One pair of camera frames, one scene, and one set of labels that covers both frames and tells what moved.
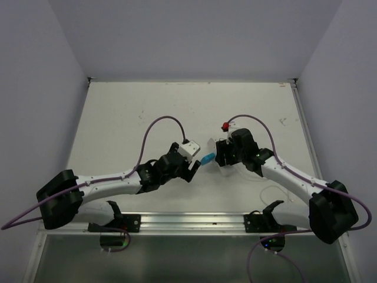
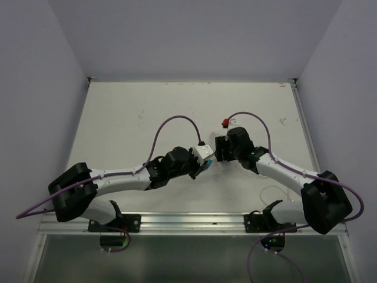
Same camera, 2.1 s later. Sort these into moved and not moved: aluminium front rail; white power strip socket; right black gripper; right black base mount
Moved: white power strip socket
Not moved: aluminium front rail; right black base mount; right black gripper
